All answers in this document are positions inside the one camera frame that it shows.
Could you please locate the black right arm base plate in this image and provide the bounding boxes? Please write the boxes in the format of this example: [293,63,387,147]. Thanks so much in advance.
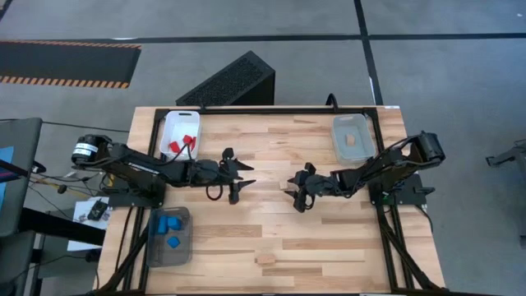
[368,172,436,206]

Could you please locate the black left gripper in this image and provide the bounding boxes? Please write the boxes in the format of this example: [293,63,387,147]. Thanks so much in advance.
[192,147,256,205]

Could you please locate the white papers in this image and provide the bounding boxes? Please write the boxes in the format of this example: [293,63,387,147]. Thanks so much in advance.
[67,196,111,252]

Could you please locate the black table frame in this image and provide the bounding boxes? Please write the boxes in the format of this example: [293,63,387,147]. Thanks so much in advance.
[88,105,453,296]

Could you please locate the black perforated computer case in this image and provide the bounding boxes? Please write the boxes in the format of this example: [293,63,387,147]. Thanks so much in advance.
[175,50,277,108]

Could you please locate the black looped cable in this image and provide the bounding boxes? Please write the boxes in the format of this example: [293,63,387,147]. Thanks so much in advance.
[325,93,341,113]

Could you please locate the black handheld controller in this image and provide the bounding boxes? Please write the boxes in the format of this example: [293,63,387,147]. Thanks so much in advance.
[87,199,108,222]

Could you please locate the white plastic bin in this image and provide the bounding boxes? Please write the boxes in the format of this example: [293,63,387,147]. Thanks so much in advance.
[159,109,202,161]

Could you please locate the black desk beam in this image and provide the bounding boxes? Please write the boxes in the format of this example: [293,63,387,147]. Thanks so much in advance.
[18,207,107,247]

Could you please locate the smoky grey plastic bin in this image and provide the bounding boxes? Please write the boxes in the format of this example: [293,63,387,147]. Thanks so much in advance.
[146,206,194,268]

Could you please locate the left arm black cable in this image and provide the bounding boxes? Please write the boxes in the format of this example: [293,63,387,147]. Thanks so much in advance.
[204,183,225,202]

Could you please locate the floor cable bundle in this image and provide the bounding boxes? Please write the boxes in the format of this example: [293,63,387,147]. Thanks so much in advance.
[28,170,112,197]

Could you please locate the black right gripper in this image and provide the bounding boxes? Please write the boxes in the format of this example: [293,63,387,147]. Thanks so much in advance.
[284,162,340,214]

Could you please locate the black hazard-striped floor mat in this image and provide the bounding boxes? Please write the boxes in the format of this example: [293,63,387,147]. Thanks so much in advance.
[0,39,143,90]

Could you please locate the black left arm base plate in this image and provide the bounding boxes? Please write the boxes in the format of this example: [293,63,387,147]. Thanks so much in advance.
[107,192,165,208]

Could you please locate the clear plastic bin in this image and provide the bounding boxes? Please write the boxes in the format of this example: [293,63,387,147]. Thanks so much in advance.
[331,113,377,166]

